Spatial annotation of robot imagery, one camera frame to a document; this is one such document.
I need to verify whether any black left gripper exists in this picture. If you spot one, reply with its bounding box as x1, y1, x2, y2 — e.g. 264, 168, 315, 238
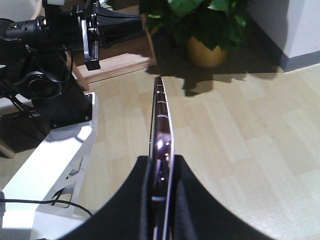
62, 0, 143, 71

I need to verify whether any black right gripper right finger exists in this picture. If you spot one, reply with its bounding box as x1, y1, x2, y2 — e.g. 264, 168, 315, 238
171, 155, 271, 240

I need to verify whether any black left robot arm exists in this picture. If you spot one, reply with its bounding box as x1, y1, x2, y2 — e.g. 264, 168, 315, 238
0, 0, 143, 128

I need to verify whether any black smartphone pink frame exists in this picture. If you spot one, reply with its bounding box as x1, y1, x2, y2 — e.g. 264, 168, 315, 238
149, 76, 175, 240

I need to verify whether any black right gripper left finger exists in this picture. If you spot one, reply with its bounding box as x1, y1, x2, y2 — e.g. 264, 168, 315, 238
61, 156, 152, 240

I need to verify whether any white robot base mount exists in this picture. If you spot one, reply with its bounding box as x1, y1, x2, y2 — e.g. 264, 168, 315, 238
0, 92, 98, 240

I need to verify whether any black cable on base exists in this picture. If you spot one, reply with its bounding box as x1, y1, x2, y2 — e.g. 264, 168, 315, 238
0, 197, 94, 216

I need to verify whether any green potted plant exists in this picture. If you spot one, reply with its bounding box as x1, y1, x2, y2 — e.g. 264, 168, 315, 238
139, 0, 249, 50

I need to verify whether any yellow plant pot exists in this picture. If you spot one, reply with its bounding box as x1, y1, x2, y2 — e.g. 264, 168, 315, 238
186, 37, 228, 68

